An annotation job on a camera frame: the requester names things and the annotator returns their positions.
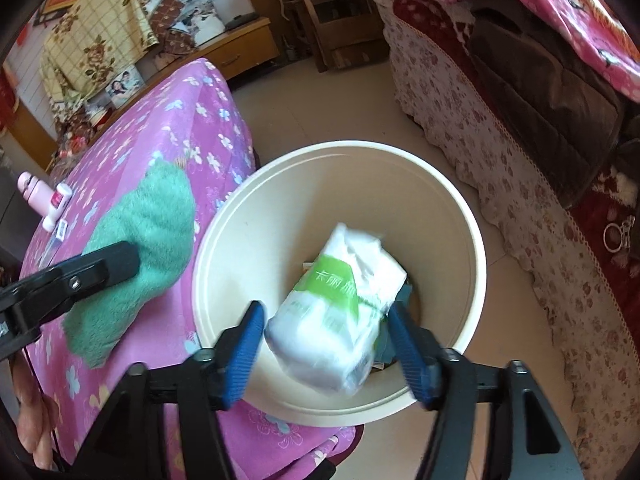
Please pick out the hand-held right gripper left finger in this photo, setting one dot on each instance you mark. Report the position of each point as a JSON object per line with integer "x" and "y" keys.
{"x": 242, "y": 355}

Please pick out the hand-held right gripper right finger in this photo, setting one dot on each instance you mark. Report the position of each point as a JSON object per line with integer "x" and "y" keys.
{"x": 412, "y": 355}

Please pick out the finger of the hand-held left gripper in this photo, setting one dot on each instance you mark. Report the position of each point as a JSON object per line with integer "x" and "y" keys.
{"x": 100, "y": 270}

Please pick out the green towel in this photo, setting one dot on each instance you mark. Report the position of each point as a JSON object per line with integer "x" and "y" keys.
{"x": 145, "y": 220}

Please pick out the white green tissue pack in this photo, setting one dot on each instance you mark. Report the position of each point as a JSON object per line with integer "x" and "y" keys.
{"x": 340, "y": 305}

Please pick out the cream plastic bin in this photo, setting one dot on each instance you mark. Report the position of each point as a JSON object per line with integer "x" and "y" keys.
{"x": 280, "y": 210}

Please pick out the person's left hand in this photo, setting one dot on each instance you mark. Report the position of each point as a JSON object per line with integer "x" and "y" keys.
{"x": 32, "y": 410}

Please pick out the small white blue box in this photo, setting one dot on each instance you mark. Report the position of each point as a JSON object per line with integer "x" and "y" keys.
{"x": 61, "y": 231}

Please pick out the white tube with pink label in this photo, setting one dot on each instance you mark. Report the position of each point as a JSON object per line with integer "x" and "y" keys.
{"x": 59, "y": 205}

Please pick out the grey refrigerator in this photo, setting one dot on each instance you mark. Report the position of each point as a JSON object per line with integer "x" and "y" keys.
{"x": 15, "y": 220}

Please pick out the pink water bottle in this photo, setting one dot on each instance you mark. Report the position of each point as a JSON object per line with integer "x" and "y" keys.
{"x": 34, "y": 192}

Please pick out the pink flowered blanket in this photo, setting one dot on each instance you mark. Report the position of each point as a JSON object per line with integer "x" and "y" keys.
{"x": 190, "y": 120}

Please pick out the framed couple photo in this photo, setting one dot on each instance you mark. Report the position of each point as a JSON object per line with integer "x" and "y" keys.
{"x": 125, "y": 87}

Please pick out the cream floral checked cloth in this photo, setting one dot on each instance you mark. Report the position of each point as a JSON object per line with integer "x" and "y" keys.
{"x": 105, "y": 25}

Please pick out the floral sofa cover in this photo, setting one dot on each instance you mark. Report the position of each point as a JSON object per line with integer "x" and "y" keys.
{"x": 500, "y": 125}

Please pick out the low wooden cabinet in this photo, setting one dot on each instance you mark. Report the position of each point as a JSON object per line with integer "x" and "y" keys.
{"x": 240, "y": 45}

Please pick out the large wedding photo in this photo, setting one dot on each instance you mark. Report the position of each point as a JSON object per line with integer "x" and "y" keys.
{"x": 207, "y": 22}

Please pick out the black remote control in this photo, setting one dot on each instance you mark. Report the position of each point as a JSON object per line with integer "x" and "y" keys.
{"x": 241, "y": 21}

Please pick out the brown blanket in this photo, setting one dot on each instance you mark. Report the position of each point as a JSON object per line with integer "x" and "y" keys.
{"x": 540, "y": 90}

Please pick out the wooden chair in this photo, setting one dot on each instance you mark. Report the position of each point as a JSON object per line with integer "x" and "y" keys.
{"x": 345, "y": 25}

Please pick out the pink floral printed blanket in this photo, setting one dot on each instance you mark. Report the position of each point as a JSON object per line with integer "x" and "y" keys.
{"x": 550, "y": 5}

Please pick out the red wall decoration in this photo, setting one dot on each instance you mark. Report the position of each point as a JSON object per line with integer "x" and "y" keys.
{"x": 7, "y": 102}

